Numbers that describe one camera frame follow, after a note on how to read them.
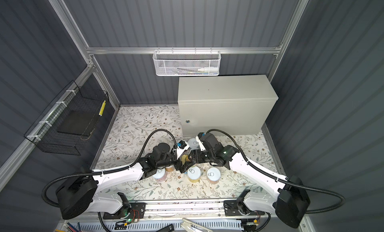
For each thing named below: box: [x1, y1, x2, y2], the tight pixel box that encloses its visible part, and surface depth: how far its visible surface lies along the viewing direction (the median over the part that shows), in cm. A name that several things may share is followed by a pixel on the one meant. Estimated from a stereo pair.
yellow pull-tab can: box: [187, 166, 201, 183], surface depth 82 cm
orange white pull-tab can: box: [206, 167, 221, 185], surface depth 82 cm
